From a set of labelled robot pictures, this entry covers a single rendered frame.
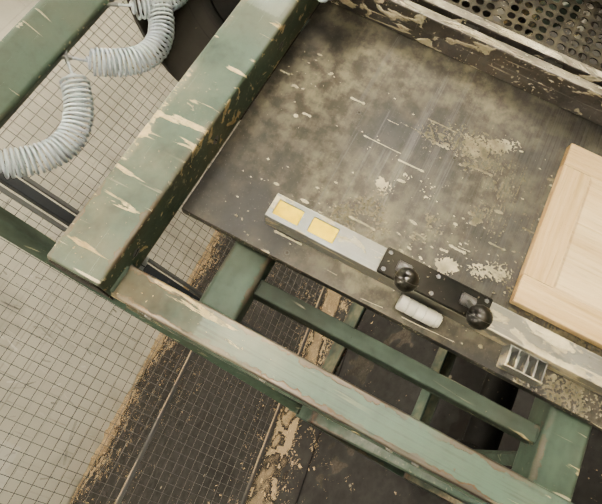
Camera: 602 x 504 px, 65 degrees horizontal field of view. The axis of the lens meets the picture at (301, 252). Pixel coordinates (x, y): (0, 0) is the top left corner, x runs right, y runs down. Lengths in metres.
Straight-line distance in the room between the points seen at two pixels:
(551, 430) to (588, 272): 0.29
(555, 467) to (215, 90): 0.88
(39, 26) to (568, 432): 1.34
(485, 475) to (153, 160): 0.73
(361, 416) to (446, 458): 0.14
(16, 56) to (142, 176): 0.51
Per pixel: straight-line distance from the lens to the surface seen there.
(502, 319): 0.89
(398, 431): 0.80
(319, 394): 0.77
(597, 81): 1.19
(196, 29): 1.48
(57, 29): 1.29
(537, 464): 0.98
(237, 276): 0.89
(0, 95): 1.23
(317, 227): 0.85
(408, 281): 0.72
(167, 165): 0.84
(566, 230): 1.03
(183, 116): 0.89
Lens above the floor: 2.00
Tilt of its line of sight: 29 degrees down
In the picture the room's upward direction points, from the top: 50 degrees counter-clockwise
